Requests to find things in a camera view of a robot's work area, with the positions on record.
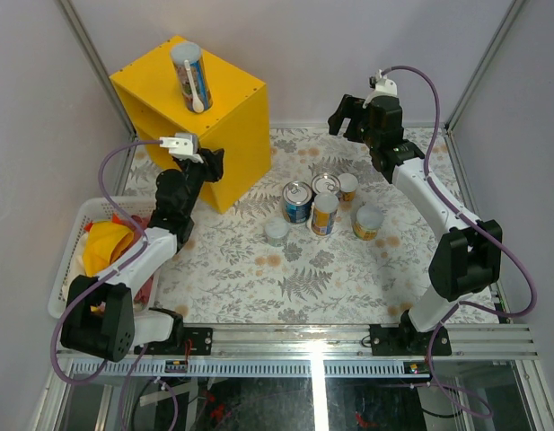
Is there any blue can silver pull-tab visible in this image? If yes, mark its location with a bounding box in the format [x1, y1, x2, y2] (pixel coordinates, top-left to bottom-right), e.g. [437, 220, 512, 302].
[282, 181, 313, 224]

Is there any small yellow can white lid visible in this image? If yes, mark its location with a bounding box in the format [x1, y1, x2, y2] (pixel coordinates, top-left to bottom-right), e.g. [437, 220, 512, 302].
[339, 172, 358, 202]

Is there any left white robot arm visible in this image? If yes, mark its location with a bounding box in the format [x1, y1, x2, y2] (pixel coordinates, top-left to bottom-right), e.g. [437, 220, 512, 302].
[53, 148, 224, 363]

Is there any white cloth in basket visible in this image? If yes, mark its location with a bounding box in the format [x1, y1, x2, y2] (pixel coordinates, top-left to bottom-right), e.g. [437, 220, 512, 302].
[62, 232, 100, 300]

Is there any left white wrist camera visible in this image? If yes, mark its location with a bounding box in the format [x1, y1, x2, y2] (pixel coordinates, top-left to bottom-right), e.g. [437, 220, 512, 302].
[159, 132, 204, 163]

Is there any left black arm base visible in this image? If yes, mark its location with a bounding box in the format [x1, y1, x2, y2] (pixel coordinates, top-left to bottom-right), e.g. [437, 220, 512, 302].
[133, 308, 214, 357]

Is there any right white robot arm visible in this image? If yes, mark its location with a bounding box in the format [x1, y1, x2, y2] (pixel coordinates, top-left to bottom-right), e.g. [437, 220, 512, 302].
[328, 94, 502, 355]

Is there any yellow cloth in basket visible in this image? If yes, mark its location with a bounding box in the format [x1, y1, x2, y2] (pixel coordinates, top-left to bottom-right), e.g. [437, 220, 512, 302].
[82, 221, 135, 277]

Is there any short grey can clear lid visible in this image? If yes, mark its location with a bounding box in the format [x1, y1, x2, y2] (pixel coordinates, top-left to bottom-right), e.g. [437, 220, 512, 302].
[264, 217, 289, 247]

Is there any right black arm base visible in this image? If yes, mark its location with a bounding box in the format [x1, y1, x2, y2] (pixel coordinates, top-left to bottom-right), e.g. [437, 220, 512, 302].
[369, 310, 434, 356]

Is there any yellow wooden shelf cabinet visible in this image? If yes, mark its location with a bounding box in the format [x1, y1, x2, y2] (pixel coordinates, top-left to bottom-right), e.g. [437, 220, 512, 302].
[110, 36, 271, 214]

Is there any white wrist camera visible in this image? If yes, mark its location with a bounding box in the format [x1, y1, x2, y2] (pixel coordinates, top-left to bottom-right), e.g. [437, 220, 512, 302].
[363, 69, 398, 109]
[159, 132, 204, 163]

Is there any tall can with white spoon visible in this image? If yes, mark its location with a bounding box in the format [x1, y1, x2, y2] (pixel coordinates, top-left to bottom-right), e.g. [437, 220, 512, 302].
[170, 41, 213, 114]

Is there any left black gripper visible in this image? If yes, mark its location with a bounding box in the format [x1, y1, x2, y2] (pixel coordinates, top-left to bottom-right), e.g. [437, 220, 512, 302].
[179, 147, 225, 218]

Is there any aluminium front rail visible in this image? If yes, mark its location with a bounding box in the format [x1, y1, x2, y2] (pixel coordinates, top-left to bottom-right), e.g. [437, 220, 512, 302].
[56, 323, 542, 378]

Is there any wide yellow can clear lid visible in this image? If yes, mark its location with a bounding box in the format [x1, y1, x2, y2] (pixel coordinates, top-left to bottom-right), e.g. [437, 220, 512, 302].
[353, 204, 384, 241]

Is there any rear silver pull-tab can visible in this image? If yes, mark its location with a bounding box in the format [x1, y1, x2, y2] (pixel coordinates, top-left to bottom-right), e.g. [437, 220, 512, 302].
[311, 172, 341, 198]

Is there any white plastic laundry basket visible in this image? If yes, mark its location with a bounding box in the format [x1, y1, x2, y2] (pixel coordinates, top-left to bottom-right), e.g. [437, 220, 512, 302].
[48, 196, 155, 319]

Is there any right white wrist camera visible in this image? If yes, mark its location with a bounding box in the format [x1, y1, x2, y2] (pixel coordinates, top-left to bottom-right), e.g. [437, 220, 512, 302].
[363, 69, 398, 109]

